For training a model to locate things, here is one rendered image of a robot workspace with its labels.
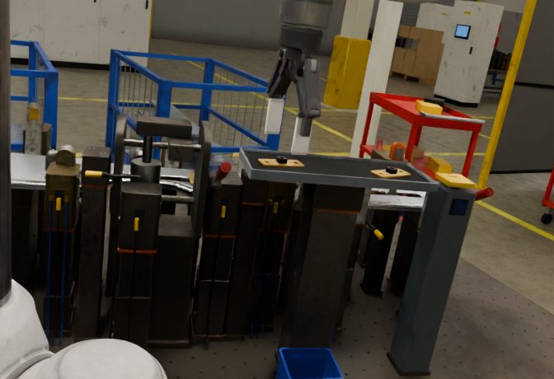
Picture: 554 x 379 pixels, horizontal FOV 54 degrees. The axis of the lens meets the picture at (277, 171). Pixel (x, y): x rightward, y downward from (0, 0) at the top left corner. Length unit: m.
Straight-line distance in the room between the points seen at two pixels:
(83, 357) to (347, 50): 7.91
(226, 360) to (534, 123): 5.15
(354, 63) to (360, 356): 7.32
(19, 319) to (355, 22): 7.96
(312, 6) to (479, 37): 10.54
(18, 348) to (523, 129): 5.59
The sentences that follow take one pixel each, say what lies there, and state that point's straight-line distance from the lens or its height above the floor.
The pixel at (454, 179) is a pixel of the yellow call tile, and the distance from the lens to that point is 1.18.
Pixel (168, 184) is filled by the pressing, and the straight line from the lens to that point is 1.33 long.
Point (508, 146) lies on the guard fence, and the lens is 5.88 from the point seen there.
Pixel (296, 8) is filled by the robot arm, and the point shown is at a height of 1.44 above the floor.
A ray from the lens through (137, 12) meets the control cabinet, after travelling 9.32.
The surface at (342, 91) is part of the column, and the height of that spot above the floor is 0.31.
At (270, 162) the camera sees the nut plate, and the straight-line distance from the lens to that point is 1.03.
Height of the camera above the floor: 1.45
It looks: 17 degrees down
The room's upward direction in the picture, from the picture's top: 9 degrees clockwise
